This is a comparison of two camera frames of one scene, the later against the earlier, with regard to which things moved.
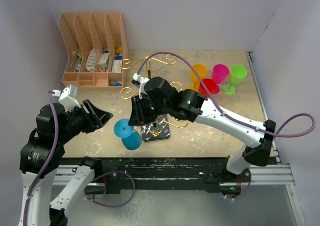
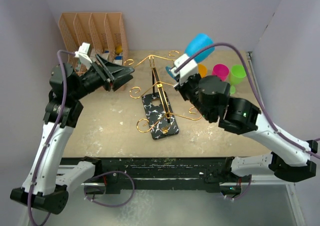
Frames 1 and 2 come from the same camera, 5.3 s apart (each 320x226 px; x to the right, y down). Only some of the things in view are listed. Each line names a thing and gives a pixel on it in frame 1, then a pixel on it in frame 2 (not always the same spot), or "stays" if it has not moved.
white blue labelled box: x=117 y=63 stays
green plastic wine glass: x=237 y=74 stays
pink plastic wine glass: x=219 y=74 stays
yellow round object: x=119 y=49 stays
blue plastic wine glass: x=131 y=139 to x=196 y=43
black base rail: x=203 y=174 stays
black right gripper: x=138 y=117 to x=182 y=87
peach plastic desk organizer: x=96 y=44 stays
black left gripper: x=95 y=118 to x=116 y=70
